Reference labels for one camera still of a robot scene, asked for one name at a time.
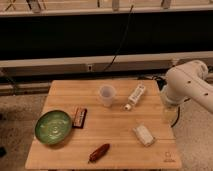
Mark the black hanging cable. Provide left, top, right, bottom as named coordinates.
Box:
left=102, top=4, right=135, bottom=72

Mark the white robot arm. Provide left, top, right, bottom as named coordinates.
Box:
left=160, top=60, right=213, bottom=124

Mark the translucent white cup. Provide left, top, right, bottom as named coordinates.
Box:
left=99, top=85, right=116, bottom=107

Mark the green ceramic bowl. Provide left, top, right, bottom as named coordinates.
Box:
left=35, top=110, right=72, bottom=145

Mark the black cable by table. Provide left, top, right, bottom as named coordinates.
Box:
left=170, top=106, right=181, bottom=128

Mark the white plastic bottle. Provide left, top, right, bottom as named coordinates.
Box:
left=124, top=83, right=146, bottom=111

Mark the white wrapped packet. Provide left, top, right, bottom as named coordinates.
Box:
left=133, top=124, right=155, bottom=147

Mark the wooden table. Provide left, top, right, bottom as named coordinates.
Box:
left=25, top=80, right=182, bottom=170

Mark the brown chocolate bar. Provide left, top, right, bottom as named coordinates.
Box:
left=73, top=107, right=87, bottom=129

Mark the red-brown sausage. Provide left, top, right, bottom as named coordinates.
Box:
left=89, top=143, right=110, bottom=162

